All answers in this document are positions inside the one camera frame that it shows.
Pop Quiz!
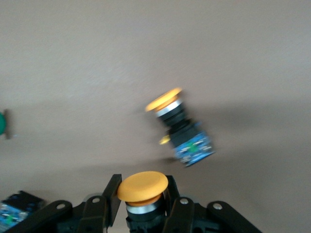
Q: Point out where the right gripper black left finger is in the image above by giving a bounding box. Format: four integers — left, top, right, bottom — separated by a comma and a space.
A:
7, 174, 122, 233

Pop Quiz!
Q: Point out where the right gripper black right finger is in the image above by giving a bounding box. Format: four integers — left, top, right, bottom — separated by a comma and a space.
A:
162, 175, 263, 233

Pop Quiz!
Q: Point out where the yellow push button red mark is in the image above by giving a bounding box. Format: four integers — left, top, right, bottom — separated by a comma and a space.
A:
117, 171, 169, 233

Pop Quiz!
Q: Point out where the yellow push button green mark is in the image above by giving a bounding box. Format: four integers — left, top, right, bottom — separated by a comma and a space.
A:
145, 87, 216, 168

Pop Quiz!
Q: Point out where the brown table cover sheet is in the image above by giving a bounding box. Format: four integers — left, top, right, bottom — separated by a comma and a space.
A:
0, 0, 311, 233

